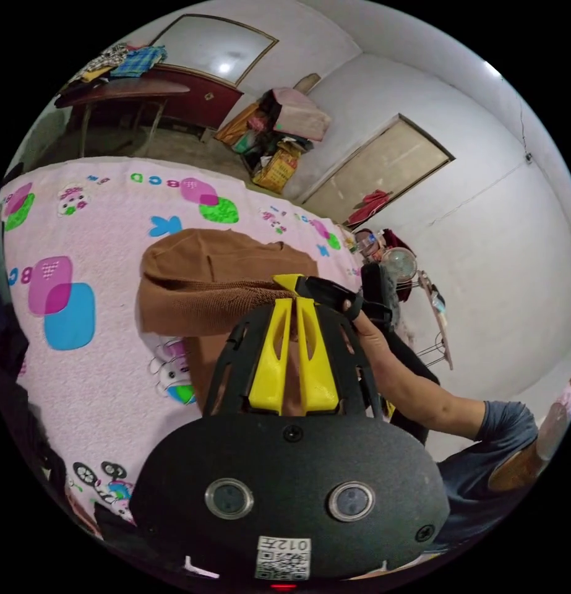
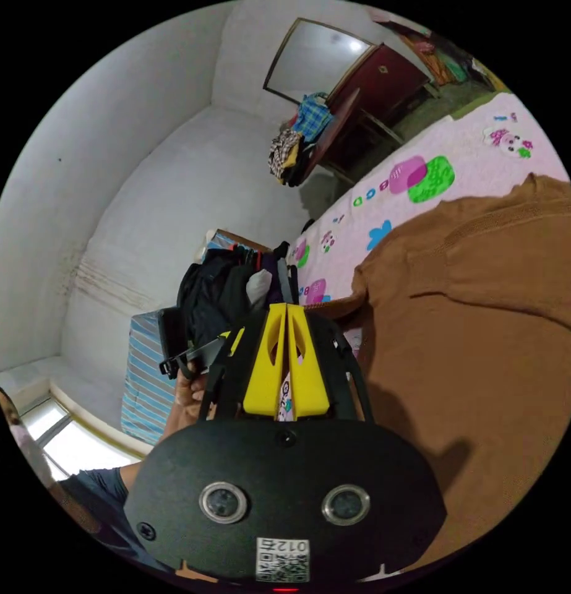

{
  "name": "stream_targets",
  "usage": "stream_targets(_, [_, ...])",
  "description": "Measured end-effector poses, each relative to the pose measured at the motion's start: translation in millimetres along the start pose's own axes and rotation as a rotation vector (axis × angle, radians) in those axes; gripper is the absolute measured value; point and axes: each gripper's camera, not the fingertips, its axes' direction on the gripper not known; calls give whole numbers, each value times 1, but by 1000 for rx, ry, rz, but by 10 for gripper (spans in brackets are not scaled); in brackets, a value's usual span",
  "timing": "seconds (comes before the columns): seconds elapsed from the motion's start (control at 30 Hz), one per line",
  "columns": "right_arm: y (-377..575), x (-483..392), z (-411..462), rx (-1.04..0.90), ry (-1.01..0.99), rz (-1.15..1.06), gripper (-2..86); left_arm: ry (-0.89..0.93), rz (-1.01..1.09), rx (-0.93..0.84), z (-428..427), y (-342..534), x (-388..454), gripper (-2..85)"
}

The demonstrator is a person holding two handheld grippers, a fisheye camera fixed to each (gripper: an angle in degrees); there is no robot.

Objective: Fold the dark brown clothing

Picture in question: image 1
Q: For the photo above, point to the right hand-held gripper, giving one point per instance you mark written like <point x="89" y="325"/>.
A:
<point x="329" y="293"/>

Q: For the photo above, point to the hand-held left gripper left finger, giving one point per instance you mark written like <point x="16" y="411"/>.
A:
<point x="270" y="362"/>

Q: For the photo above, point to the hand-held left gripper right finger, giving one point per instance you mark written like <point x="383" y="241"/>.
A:
<point x="316" y="366"/>

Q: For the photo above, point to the dark brown sweater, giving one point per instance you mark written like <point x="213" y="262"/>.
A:
<point x="206" y="287"/>

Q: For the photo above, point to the person's right forearm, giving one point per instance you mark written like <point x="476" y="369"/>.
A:
<point x="429" y="401"/>

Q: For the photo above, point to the person's right hand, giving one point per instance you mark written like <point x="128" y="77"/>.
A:
<point x="369" y="336"/>

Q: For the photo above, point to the yellow carton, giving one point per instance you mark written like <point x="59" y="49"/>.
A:
<point x="278" y="169"/>

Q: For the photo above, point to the red cloth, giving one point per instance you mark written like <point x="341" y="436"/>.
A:
<point x="369" y="204"/>

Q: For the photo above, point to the electric fan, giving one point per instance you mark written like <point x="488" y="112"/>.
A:
<point x="400" y="264"/>

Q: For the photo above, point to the beige door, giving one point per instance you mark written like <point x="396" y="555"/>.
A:
<point x="387" y="167"/>

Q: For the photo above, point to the orange bag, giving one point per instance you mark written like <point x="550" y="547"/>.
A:
<point x="239" y="124"/>

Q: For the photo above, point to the pink bundle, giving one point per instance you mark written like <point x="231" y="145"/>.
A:
<point x="301" y="111"/>

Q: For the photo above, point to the bed with pink printed sheet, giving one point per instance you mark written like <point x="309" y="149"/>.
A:
<point x="104" y="241"/>

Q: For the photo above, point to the dark red cupboard with mirror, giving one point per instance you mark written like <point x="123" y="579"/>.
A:
<point x="197" y="99"/>

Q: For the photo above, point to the person's body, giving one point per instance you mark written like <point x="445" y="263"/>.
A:
<point x="494" y="487"/>

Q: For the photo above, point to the dark wooden table with clothes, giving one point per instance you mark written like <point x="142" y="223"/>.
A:
<point x="123" y="90"/>

